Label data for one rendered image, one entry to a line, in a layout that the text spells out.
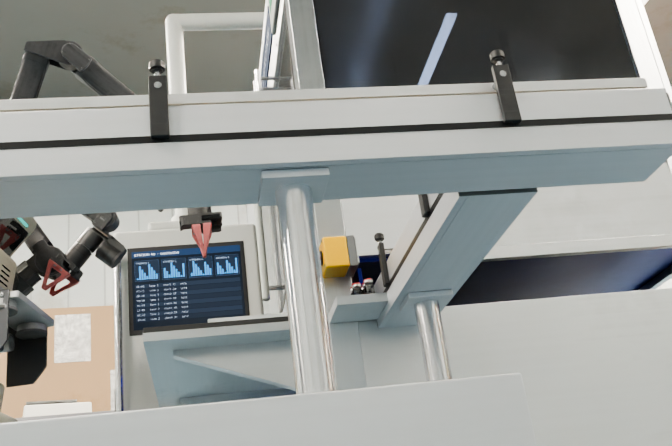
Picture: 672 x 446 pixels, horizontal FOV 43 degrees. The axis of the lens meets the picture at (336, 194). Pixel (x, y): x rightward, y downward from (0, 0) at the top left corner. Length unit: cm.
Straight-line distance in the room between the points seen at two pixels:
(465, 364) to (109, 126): 108
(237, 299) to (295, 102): 186
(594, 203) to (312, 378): 128
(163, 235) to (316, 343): 203
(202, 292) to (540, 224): 131
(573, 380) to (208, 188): 111
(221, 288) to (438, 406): 198
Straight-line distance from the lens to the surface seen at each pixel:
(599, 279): 245
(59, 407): 478
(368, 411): 103
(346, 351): 188
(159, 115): 112
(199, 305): 295
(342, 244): 186
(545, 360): 200
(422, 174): 119
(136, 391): 289
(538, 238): 209
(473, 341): 195
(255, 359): 196
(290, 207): 112
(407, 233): 159
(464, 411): 106
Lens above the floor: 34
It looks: 24 degrees up
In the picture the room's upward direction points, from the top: 8 degrees counter-clockwise
